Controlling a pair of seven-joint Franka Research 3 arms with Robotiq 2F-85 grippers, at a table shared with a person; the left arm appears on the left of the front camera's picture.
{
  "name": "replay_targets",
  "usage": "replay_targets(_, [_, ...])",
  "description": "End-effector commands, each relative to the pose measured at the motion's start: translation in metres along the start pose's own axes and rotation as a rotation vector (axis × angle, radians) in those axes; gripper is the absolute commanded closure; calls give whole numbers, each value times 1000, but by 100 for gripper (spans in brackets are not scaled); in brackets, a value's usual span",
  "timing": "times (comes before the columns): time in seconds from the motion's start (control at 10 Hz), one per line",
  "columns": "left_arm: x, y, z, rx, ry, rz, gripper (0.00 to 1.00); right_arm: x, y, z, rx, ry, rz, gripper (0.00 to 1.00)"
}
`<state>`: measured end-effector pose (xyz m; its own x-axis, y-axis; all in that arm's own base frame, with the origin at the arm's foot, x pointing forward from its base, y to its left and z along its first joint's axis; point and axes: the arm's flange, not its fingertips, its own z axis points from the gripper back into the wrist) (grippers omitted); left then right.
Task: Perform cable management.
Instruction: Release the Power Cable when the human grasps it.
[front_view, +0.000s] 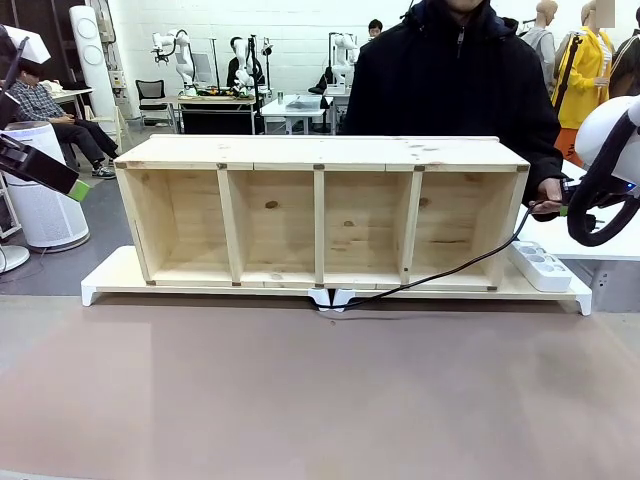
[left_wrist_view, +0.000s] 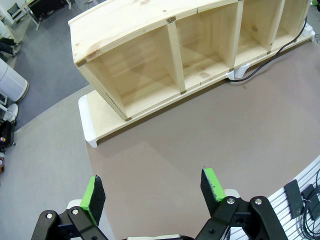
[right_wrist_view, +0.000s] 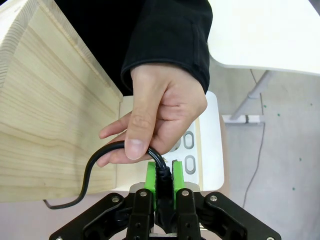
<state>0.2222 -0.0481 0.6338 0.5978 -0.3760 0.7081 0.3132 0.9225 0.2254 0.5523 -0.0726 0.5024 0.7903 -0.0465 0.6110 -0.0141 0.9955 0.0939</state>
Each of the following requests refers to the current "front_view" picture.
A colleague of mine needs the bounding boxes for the white background table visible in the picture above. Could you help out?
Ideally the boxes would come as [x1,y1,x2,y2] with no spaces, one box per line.
[260,93,335,135]

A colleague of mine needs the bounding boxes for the white power strip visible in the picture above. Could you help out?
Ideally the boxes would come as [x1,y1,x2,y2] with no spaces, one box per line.
[507,240,574,293]

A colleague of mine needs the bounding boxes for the black tripod pole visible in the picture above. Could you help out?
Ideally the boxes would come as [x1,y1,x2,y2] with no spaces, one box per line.
[549,30,584,109]

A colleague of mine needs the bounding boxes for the black braided cable sleeve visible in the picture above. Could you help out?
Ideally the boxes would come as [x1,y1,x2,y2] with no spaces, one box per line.
[567,99,640,247]

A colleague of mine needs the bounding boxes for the grey computer monitor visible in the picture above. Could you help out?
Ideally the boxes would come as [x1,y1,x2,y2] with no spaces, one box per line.
[189,52,215,84]

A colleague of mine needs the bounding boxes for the mannequin in yellow jacket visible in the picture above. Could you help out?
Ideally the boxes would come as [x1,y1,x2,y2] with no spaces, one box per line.
[551,0,617,169]

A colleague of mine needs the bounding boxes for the person in black coat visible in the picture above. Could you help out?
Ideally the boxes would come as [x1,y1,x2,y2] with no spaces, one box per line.
[342,0,567,201]

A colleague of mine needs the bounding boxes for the wooden four-compartment shelf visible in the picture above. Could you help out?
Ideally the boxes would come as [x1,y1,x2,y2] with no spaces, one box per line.
[113,133,531,293]

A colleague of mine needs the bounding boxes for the person's left hand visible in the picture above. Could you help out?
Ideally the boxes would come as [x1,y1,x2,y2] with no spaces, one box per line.
[537,178,566,203]

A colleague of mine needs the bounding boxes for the wood-top background workbench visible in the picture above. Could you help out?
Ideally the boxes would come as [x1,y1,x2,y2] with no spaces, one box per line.
[168,93,260,135]

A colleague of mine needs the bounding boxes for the black power cable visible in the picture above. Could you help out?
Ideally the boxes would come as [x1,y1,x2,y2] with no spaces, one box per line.
[312,199,564,309]

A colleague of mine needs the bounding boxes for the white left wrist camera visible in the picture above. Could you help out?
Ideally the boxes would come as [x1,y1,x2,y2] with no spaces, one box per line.
[0,24,53,65]

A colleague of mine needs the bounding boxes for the white cylindrical air purifier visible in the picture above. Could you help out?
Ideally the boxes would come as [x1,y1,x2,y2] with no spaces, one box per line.
[0,121,90,249]

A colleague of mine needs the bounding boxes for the person's left forearm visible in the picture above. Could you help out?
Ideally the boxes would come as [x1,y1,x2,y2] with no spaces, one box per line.
[522,112,567,184]

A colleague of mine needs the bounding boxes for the seated person in plaid shirt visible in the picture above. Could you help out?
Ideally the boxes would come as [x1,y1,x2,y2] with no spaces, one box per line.
[9,63,117,179]

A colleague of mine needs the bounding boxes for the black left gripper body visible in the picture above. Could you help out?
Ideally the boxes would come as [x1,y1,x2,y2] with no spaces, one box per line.
[0,89,22,130]

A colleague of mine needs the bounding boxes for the mannequin in dark jacket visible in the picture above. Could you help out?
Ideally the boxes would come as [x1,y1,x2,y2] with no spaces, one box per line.
[609,27,640,99]

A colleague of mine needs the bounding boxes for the tall white air conditioner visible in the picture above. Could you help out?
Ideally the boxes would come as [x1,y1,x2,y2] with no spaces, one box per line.
[68,4,119,121]

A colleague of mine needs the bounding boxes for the white fan base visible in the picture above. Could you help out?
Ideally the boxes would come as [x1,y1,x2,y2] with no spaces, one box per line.
[0,243,31,274]

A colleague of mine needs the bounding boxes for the mannequin in grey hoodie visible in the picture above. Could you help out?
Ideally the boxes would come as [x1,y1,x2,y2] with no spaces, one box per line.
[519,0,559,96]

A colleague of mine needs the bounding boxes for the black mesh office chair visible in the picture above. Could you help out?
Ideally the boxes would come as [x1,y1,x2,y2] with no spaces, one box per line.
[135,78,175,127]

